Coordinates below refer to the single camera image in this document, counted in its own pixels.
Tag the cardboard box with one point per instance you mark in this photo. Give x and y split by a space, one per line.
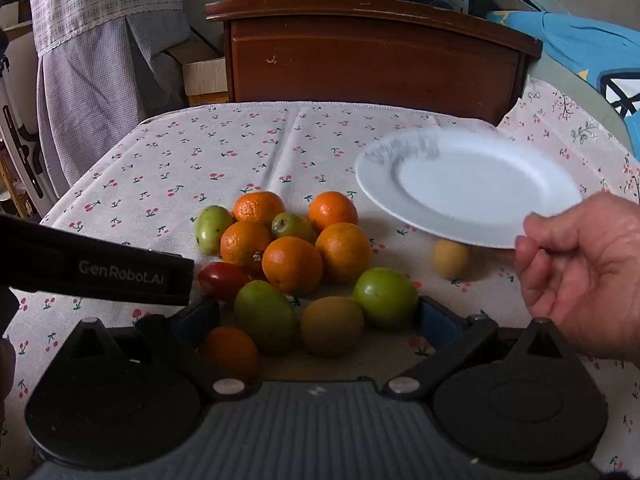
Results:
207 80

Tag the blue printed blanket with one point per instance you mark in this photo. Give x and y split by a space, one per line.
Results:
585 45

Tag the cherry print tablecloth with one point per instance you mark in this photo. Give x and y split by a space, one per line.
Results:
200 150

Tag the green jujube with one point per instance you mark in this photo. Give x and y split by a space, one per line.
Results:
385 297
265 316
292 226
212 229

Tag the white plate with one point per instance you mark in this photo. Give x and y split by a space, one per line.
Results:
465 185

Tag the red cherry tomato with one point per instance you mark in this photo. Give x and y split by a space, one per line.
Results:
223 280

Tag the grey green mattress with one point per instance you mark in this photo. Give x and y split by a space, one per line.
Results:
560 77

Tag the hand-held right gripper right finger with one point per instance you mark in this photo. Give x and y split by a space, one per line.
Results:
440 322

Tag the brown wooden cabinet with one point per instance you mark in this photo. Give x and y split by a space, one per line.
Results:
375 55

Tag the lilac cloth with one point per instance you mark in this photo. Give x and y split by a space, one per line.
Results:
100 110

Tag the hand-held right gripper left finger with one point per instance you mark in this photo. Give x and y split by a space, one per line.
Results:
200 319

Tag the brown round fruit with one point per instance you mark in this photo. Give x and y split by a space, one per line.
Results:
331 326
451 258

